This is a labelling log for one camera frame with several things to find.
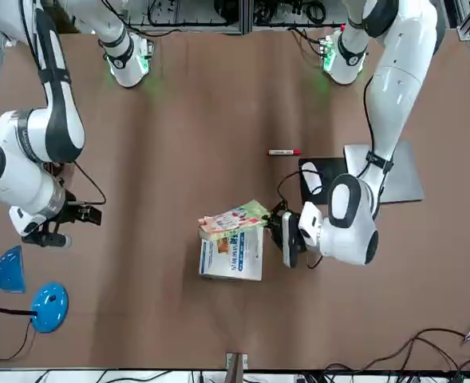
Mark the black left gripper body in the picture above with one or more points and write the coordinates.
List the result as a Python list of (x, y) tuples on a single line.
[(301, 235)]

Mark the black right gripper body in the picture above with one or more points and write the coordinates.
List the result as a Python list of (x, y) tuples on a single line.
[(68, 213)]

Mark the colourful green-edged book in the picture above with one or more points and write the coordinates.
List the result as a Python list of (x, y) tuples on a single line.
[(230, 221)]

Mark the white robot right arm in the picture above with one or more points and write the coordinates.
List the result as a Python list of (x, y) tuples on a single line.
[(19, 179)]

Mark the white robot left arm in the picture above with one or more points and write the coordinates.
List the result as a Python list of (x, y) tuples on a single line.
[(394, 88)]

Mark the white and blue book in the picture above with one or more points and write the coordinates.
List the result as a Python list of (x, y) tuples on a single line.
[(234, 259)]

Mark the grey closed laptop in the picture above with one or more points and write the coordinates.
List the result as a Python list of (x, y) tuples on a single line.
[(408, 175)]

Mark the white computer mouse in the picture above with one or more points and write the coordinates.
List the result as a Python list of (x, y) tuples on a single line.
[(312, 184)]

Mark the red-capped marker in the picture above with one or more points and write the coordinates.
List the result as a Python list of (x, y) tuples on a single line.
[(284, 152)]

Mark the black mouse pad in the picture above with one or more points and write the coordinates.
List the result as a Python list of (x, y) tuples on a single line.
[(332, 165)]

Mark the blue desk lamp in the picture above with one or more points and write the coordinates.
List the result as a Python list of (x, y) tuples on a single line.
[(49, 307)]

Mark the aluminium equipment rack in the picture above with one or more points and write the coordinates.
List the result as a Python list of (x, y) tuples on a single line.
[(242, 16)]

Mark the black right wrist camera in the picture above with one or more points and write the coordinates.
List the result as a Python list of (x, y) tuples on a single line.
[(47, 240)]

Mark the aluminium profile post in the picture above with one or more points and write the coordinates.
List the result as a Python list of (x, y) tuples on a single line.
[(236, 367)]

